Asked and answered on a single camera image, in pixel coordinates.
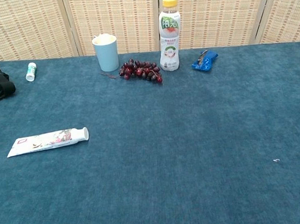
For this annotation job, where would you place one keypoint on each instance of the white floral toothpaste tube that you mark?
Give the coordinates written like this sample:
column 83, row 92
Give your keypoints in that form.
column 46, row 142

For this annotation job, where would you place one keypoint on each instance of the red grape bunch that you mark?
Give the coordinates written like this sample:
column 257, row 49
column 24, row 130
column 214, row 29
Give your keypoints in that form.
column 141, row 71

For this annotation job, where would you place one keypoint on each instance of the blue tablecloth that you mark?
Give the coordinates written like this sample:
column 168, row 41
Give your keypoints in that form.
column 169, row 154

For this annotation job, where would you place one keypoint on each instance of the yellow-capped white drink bottle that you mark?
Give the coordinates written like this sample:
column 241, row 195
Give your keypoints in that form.
column 169, row 50

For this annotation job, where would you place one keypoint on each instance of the light blue cup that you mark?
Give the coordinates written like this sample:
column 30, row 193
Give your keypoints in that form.
column 106, row 58

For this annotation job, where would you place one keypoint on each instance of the metal clip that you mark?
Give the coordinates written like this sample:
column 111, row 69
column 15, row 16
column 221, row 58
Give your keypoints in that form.
column 203, row 57

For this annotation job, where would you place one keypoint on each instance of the blue clip tool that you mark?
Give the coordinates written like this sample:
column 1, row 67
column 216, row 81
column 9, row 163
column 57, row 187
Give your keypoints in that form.
column 211, row 55

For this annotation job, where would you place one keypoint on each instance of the small white green bottle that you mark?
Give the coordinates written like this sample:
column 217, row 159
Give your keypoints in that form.
column 31, row 72

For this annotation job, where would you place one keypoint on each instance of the small white scrap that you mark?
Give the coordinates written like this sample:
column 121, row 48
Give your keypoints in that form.
column 276, row 160

